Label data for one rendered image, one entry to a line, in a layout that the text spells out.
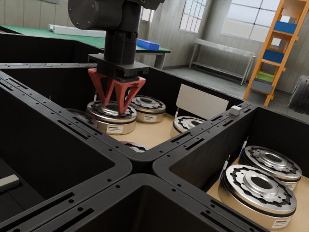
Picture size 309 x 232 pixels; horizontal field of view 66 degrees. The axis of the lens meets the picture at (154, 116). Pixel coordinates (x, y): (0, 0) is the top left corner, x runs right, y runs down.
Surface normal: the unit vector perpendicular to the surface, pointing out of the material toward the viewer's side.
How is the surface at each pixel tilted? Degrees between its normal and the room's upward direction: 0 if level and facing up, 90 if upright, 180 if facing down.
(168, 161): 0
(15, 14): 90
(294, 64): 90
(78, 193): 0
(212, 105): 90
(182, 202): 0
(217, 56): 90
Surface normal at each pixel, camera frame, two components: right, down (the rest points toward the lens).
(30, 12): 0.84, 0.36
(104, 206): 0.22, -0.91
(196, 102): -0.57, 0.18
